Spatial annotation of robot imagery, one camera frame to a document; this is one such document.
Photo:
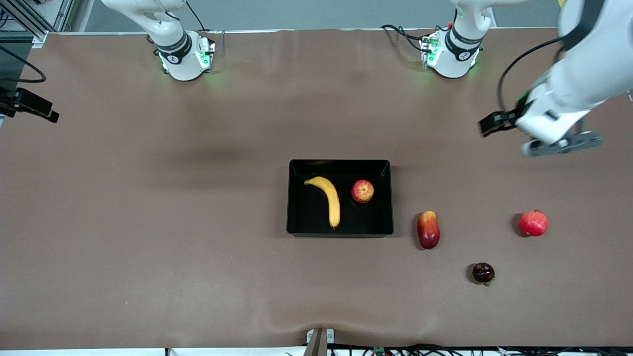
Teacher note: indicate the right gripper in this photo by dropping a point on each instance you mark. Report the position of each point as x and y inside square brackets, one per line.
[15, 100]

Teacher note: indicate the red pomegranate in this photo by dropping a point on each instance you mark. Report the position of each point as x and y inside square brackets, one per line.
[533, 223]

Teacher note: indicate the red yellow apple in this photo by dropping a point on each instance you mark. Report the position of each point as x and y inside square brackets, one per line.
[362, 191]

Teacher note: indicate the black plastic tray box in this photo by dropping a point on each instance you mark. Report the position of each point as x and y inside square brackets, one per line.
[309, 217]

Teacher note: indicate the red yellow mango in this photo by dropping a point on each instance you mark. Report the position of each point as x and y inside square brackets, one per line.
[428, 232]

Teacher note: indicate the aluminium frame profile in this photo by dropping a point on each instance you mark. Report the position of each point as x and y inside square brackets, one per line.
[29, 17]

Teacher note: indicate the yellow banana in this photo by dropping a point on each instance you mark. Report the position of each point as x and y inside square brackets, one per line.
[332, 200]

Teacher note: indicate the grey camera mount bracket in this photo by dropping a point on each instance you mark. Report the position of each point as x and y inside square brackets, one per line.
[319, 342]

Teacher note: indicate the dark purple mangosteen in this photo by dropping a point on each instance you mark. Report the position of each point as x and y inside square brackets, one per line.
[483, 273]

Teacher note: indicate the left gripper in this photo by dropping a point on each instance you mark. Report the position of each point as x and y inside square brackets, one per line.
[509, 117]

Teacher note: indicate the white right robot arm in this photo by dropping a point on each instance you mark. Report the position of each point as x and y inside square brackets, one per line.
[183, 64]

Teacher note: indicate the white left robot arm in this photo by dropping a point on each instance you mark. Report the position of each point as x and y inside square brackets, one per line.
[452, 59]

